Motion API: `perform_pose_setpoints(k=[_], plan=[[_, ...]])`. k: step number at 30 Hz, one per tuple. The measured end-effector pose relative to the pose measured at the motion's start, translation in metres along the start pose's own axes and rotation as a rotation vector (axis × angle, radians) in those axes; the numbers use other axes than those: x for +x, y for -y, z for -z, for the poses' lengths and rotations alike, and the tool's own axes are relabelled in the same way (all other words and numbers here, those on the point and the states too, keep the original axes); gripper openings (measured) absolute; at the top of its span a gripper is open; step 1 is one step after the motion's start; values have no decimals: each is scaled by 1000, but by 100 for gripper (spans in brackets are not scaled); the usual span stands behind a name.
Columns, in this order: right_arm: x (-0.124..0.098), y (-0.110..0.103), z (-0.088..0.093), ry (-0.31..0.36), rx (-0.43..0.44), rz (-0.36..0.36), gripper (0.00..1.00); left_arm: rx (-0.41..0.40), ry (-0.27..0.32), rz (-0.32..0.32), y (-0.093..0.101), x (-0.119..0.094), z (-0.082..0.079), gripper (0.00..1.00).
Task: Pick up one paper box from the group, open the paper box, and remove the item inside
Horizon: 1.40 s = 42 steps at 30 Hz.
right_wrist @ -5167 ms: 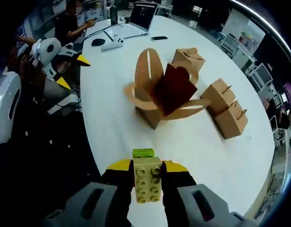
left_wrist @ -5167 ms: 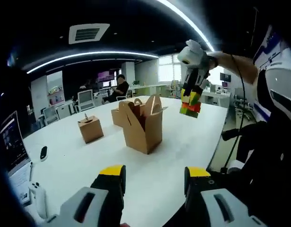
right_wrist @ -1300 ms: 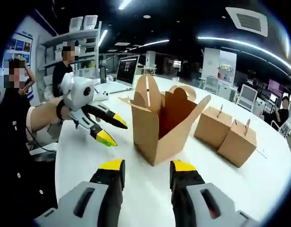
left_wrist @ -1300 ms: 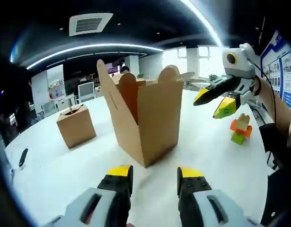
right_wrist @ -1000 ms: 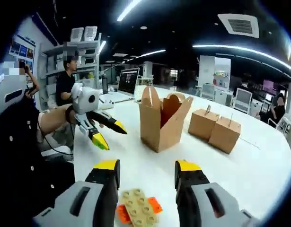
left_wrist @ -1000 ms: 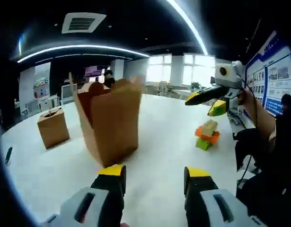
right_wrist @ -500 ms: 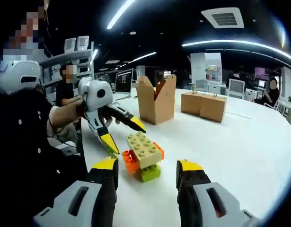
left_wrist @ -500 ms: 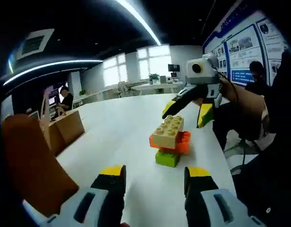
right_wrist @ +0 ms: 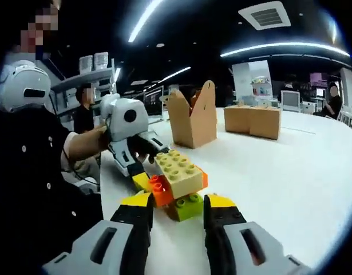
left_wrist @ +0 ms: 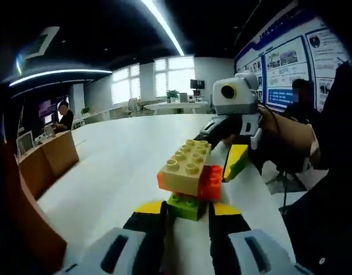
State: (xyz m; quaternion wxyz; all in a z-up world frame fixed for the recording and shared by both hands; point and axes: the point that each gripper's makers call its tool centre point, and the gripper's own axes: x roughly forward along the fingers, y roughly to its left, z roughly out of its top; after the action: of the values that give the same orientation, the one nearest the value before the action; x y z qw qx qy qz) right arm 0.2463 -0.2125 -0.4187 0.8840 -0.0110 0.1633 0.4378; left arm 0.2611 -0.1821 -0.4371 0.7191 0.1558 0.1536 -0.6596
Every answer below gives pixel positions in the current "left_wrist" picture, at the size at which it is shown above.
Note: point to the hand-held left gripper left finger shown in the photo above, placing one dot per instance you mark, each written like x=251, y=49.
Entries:
x=135, y=237

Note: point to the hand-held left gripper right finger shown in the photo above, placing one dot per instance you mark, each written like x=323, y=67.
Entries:
x=233, y=237

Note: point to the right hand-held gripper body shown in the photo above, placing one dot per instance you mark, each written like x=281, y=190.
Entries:
x=241, y=100

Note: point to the colourful toy brick item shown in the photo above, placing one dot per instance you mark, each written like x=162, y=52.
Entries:
x=181, y=172

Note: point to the person's right hand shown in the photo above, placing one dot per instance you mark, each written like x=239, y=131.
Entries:
x=273, y=146

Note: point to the white office desk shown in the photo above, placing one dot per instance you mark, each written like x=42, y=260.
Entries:
x=175, y=106

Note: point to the black monitor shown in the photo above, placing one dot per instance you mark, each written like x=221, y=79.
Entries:
x=197, y=84

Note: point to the small potted plant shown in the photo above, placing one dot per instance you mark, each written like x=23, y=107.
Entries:
x=173, y=96
x=85, y=111

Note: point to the bright window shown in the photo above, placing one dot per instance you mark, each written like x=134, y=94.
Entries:
x=152, y=80

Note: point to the person's black shirt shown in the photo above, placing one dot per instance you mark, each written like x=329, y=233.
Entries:
x=321, y=229

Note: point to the curved ceiling light strip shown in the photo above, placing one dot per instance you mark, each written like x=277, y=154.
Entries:
x=64, y=73
x=164, y=25

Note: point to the white mesh office chair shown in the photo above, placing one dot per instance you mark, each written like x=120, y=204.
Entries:
x=25, y=141

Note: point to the ceiling air vent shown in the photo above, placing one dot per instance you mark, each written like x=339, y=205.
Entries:
x=39, y=43

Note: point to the blue wall info board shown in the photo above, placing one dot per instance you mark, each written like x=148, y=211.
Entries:
x=281, y=57

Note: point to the purple wall screen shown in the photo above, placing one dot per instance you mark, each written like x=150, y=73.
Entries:
x=49, y=105

